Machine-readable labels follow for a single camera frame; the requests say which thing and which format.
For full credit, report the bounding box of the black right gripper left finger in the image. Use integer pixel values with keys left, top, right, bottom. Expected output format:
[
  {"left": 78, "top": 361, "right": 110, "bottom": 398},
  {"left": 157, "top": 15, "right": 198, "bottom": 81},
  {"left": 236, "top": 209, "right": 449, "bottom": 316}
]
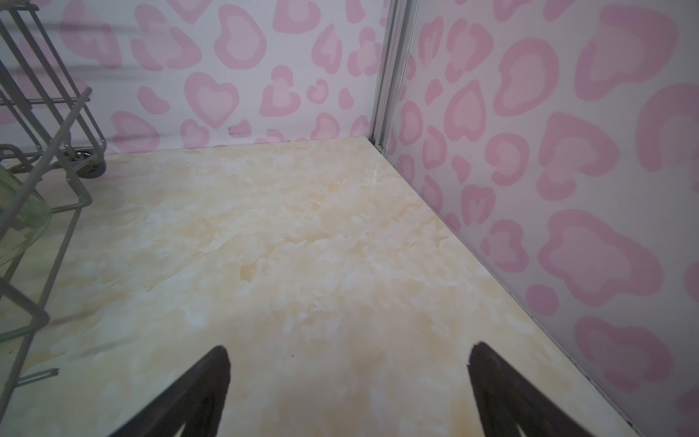
[{"left": 112, "top": 346, "right": 230, "bottom": 436}]

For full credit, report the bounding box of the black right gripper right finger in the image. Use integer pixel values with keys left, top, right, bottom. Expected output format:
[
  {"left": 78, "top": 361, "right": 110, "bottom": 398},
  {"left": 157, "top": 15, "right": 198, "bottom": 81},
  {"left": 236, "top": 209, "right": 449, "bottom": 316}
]
[{"left": 468, "top": 342, "right": 592, "bottom": 437}]

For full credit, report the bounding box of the grey wire dish rack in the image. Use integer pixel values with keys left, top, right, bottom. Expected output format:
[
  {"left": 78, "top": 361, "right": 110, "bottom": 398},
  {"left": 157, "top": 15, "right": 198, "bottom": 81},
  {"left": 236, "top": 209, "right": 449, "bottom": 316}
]
[{"left": 1, "top": 1, "right": 107, "bottom": 411}]

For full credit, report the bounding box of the right corner aluminium post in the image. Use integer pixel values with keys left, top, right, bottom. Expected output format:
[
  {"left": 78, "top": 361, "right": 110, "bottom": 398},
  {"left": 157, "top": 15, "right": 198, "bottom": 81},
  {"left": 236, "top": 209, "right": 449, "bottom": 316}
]
[{"left": 368, "top": 0, "right": 420, "bottom": 155}]

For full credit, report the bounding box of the yellow-green plastic cup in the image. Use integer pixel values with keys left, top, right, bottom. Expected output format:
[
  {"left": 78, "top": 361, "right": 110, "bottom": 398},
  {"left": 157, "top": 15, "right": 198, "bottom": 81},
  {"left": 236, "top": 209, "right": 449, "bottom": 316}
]
[{"left": 1, "top": 168, "right": 52, "bottom": 266}]

